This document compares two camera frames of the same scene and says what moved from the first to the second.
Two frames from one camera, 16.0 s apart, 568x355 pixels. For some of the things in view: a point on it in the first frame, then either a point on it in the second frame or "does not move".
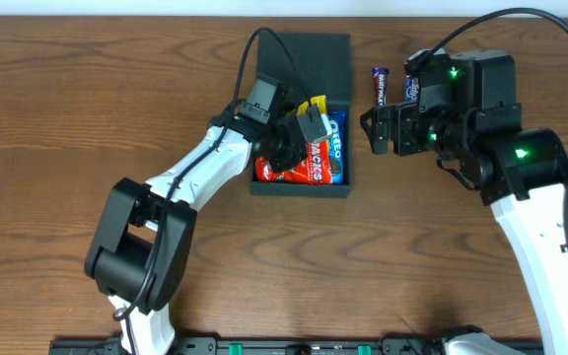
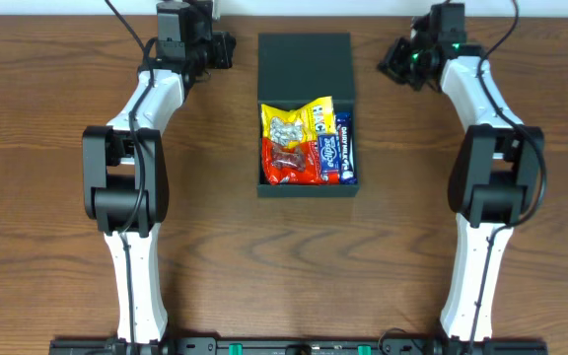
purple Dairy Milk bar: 381,84 to 345,149
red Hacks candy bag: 313,169 does not move
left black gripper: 290,149 to 223,50
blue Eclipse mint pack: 411,89 to 329,154
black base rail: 260,346 does not move
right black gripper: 403,128 to 394,64
